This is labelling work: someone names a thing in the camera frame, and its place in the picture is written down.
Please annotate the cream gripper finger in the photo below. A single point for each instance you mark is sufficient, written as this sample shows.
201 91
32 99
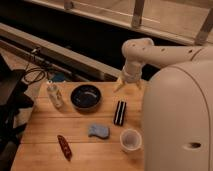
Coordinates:
118 84
138 85

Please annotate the blue object behind table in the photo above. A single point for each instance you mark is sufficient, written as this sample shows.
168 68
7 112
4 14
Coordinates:
58 78

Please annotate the black white striped box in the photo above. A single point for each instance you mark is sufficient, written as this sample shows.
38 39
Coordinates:
120 113

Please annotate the clear plastic cup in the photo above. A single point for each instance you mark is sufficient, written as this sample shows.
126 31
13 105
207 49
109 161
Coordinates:
130 140

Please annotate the red pocket knife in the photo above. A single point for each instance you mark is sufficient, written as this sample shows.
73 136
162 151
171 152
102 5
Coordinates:
65 147

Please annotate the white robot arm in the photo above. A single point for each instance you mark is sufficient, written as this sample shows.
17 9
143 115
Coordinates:
177 105

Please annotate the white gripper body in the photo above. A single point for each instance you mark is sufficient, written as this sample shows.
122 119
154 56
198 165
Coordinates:
131 74

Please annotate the blue sponge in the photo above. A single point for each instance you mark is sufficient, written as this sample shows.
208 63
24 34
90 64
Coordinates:
99 131

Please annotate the black chair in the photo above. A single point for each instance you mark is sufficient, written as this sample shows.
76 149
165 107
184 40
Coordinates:
12 99

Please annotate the dark blue bowl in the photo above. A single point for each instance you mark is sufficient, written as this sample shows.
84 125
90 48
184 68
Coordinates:
85 97

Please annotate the clear plastic bottle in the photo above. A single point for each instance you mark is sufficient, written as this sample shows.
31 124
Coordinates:
54 94

